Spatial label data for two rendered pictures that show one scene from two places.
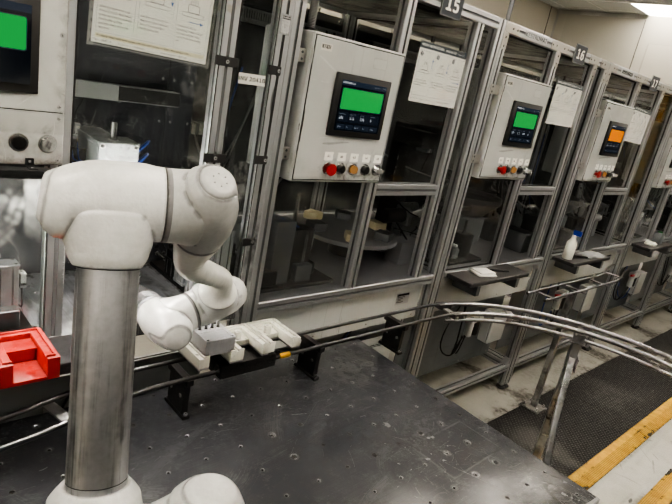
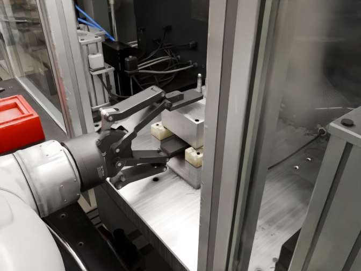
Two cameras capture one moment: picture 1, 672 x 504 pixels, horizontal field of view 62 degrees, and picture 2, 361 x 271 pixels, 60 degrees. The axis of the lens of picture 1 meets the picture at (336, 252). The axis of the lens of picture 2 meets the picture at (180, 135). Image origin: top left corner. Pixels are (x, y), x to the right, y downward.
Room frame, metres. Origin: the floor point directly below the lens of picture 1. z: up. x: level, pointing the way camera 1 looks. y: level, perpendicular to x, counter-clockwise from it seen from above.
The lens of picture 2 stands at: (1.58, 0.18, 1.27)
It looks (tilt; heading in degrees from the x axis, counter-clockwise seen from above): 33 degrees down; 97
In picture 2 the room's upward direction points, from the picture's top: straight up
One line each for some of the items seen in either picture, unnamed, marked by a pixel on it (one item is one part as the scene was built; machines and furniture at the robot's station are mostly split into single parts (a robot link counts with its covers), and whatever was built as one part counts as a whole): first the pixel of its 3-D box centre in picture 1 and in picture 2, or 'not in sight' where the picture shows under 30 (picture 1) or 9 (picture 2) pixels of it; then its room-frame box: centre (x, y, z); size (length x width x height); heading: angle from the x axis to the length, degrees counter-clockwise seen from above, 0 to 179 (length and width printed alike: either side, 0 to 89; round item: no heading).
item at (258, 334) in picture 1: (239, 348); not in sight; (1.55, 0.23, 0.84); 0.36 x 0.14 x 0.10; 136
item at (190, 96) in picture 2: not in sight; (181, 99); (1.53, 0.63, 1.05); 0.07 x 0.03 x 0.01; 46
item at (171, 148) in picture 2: not in sight; (180, 143); (1.53, 0.63, 0.96); 0.07 x 0.03 x 0.01; 46
